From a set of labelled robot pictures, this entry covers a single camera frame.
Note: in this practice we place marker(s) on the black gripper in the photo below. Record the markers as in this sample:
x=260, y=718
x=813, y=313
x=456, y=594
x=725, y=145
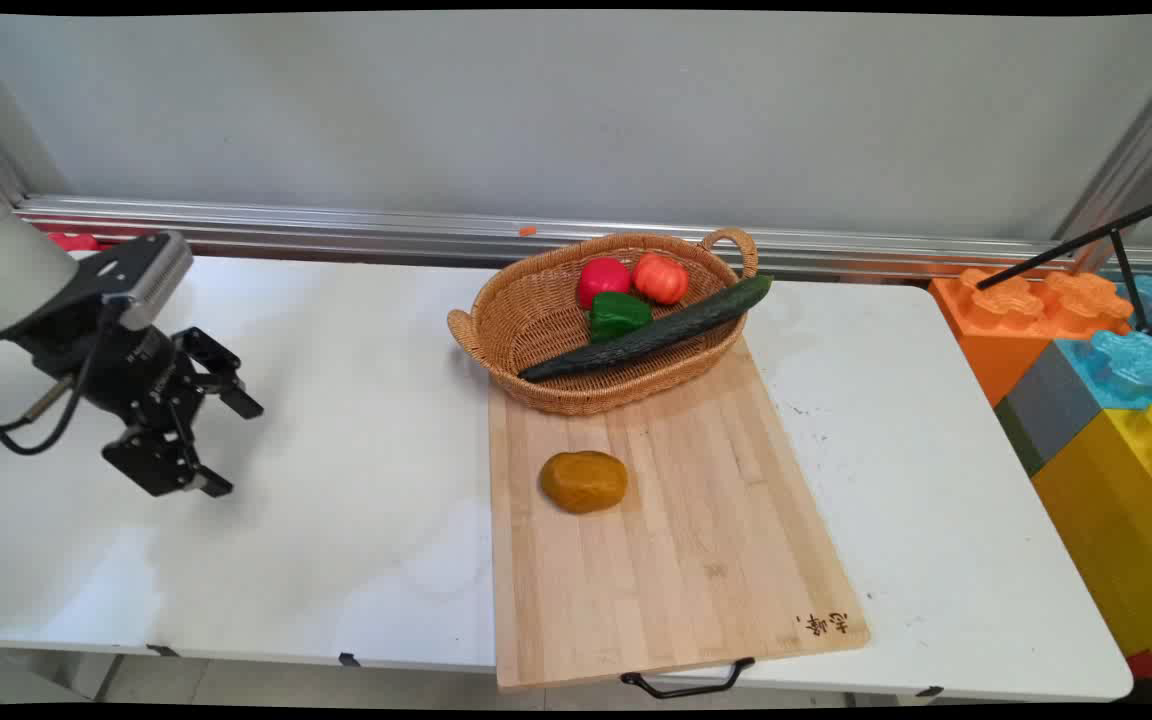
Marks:
x=126, y=375

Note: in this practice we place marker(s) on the red object behind arm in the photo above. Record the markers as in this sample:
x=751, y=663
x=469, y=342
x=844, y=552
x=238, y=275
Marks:
x=74, y=242

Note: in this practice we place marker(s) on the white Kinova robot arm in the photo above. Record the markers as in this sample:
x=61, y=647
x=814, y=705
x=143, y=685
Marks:
x=6, y=265

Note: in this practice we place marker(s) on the woven wicker basket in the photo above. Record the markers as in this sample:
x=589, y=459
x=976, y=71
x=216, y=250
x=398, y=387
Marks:
x=526, y=320

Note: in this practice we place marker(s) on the brown potato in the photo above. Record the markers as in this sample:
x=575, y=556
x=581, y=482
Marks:
x=583, y=481

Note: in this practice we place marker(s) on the red apple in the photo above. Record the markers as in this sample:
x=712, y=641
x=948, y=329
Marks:
x=602, y=280

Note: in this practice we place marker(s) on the green bell pepper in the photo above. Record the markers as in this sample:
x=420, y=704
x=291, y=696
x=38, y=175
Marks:
x=618, y=315

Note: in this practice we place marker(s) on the dark green cucumber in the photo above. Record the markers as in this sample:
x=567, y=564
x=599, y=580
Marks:
x=656, y=332

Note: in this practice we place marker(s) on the wooden cutting board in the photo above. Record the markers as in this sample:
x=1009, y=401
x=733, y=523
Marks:
x=656, y=540

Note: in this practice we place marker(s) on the orange-red tomato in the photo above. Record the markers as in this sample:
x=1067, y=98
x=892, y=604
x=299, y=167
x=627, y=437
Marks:
x=660, y=278

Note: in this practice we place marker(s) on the orange giant building block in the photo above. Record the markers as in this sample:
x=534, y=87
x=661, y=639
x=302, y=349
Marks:
x=996, y=330

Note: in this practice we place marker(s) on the grey giant building block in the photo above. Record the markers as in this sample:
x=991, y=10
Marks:
x=1046, y=405

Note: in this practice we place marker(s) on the black tripod stand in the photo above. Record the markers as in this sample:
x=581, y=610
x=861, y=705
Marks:
x=1116, y=255

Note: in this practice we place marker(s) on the yellow giant building block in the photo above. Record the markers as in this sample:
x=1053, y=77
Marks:
x=1126, y=520

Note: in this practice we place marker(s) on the blue giant building block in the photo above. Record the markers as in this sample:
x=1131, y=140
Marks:
x=1136, y=365

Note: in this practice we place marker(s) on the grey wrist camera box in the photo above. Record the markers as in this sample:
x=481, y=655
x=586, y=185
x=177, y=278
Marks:
x=136, y=275

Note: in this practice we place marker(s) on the aluminium frame rail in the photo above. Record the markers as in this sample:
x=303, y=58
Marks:
x=436, y=232

